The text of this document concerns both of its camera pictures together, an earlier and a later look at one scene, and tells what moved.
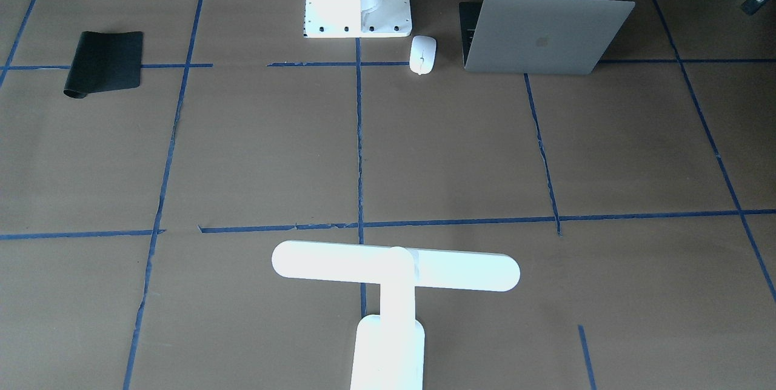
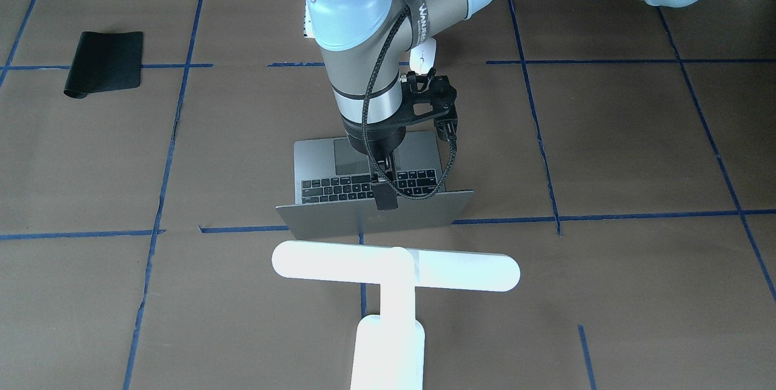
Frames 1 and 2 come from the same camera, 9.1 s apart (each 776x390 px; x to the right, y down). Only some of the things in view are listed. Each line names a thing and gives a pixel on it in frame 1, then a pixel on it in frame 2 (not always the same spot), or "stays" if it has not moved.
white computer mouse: [422, 54] stays
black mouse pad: [105, 61] stays
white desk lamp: [389, 347] stays
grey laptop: [538, 34] to [333, 195]
